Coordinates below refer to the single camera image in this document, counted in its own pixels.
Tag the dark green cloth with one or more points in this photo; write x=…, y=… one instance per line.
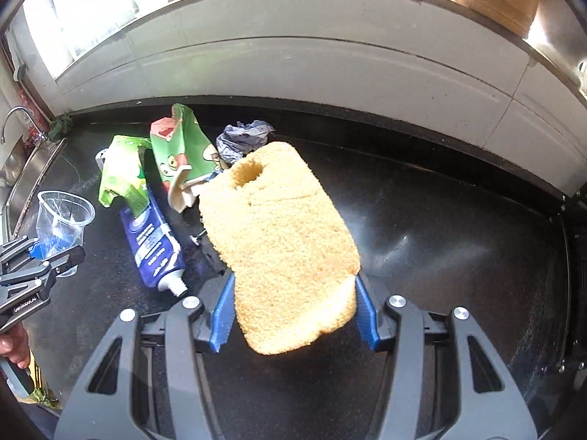
x=62, y=126

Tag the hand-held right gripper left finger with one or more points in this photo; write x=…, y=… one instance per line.
x=222, y=316

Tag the beige plastic hook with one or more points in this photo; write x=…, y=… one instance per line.
x=181, y=190

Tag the clear plastic cup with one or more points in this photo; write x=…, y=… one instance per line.
x=64, y=220

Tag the green snack bag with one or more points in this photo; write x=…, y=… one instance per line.
x=183, y=151

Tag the person's left hand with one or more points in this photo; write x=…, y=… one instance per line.
x=13, y=343

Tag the purple-blue toothpaste tube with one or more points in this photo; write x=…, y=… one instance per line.
x=151, y=243

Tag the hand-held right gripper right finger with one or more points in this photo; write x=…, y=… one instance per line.
x=367, y=316

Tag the stainless steel sink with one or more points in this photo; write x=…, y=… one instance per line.
x=23, y=169

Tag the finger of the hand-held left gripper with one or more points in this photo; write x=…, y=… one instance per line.
x=18, y=250
x=69, y=259

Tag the chrome faucet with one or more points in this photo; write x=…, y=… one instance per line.
x=13, y=110

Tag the crumpled grey-purple paper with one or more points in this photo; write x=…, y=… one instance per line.
x=243, y=140

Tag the yellow sponge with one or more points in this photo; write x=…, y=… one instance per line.
x=275, y=229

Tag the wall hook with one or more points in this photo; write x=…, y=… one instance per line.
x=20, y=73

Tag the green snack packet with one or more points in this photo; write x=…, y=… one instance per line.
x=124, y=169

